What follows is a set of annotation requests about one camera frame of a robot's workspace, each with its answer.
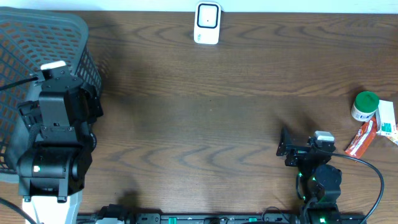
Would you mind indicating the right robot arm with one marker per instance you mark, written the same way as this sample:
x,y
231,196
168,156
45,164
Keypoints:
x,y
317,182

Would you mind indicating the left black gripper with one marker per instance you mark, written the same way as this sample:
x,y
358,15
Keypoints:
x,y
84,100

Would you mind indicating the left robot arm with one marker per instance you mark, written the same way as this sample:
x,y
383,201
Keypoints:
x,y
52,169

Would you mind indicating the white green medicine box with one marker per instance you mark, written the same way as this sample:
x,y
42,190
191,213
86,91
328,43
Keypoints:
x,y
385,118

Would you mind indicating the white barcode scanner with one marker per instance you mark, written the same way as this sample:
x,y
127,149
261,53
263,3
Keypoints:
x,y
207,23

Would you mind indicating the red orange snack bar wrapper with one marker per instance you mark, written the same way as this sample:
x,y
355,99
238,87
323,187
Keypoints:
x,y
362,140

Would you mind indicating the orange small carton box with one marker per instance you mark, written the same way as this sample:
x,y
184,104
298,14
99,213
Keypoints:
x,y
394,135

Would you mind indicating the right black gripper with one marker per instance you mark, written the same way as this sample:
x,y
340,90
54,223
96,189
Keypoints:
x,y
286,145

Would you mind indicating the green lid jar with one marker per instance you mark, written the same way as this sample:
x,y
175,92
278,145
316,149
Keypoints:
x,y
364,106

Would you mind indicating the grey plastic mesh basket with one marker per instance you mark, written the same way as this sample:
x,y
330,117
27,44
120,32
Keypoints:
x,y
29,39

